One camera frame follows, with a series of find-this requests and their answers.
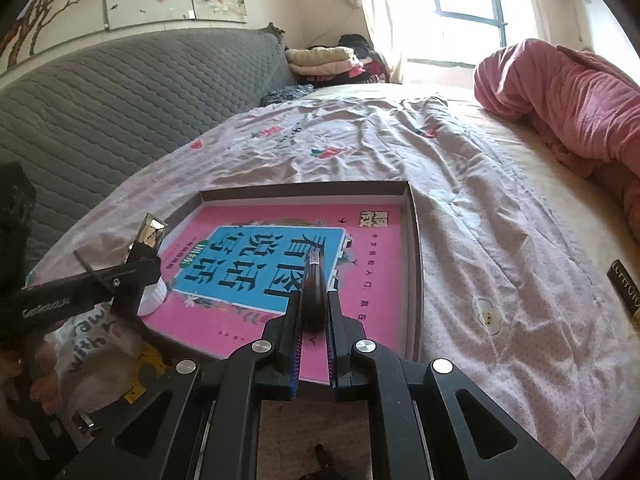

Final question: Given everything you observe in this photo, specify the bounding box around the beige mattress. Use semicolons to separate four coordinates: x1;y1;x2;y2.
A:
470;102;640;271

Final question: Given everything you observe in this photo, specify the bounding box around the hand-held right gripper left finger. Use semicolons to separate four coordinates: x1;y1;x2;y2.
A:
55;302;306;480

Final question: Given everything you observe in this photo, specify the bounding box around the pink and blue book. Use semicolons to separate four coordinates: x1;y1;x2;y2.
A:
137;202;418;388

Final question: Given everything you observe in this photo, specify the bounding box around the black and gold lipstick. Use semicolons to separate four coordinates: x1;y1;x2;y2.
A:
126;212;170;263

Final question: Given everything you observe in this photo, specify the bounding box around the grey quilted headboard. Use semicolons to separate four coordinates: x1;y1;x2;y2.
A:
0;27;301;271

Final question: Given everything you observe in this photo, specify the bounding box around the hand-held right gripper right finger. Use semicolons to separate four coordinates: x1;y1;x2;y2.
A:
325;291;576;480

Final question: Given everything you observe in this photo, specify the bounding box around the person's left hand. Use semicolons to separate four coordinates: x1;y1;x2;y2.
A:
27;345;70;413

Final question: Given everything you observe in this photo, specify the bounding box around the brown cardboard box tray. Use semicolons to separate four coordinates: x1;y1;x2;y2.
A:
134;180;427;403

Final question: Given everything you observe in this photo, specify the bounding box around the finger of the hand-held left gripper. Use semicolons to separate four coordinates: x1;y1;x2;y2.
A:
109;280;153;320
74;249;163;291

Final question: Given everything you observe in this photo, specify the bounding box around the dark patterned cloth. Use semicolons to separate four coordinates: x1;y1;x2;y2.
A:
260;84;317;108

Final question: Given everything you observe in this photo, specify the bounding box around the light curtain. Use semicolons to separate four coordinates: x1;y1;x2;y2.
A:
345;0;407;86

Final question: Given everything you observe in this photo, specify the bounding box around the pink strawberry print bedsheet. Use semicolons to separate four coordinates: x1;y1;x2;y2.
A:
25;82;640;461

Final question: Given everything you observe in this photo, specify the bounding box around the pile of folded clothes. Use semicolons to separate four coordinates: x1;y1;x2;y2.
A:
285;34;396;86

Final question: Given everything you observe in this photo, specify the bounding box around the pink duvet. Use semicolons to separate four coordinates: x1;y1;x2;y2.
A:
472;37;640;241

